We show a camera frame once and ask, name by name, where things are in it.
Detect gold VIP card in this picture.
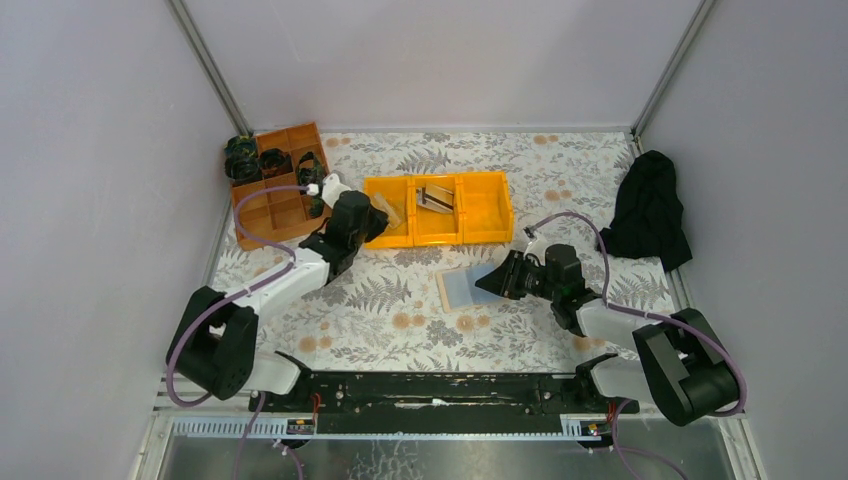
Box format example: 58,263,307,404
372,192,406,230

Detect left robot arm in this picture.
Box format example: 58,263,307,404
166,190,389,408

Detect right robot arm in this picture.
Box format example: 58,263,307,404
475,244,747,426

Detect card in middle bin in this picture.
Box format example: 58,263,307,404
416,183,455,214

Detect camo belt in tray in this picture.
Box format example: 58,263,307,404
295,151,326,219

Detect orange compartment tray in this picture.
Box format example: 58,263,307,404
231,122,331,243

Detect yellow three-compartment bin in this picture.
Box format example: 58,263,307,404
364,171,514,249

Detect rolled belt in tray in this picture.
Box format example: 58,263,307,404
258,148,294,179

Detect black cloth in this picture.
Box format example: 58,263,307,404
600,150,693,272

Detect rolled camo belt outside tray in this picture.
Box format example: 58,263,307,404
224,135,262,187

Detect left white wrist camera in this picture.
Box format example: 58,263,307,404
306,173,351,209

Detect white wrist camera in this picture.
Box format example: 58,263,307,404
306,173,351,209
524,226,550,264

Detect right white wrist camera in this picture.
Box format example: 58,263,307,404
524,226,550,264

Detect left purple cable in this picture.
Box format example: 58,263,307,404
164,184,313,480

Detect purple cable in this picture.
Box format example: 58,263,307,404
164,184,313,480
524,211,749,480

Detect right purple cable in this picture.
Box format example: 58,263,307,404
524,211,749,480

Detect aluminium frame rails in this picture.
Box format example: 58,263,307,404
132,371,765,479

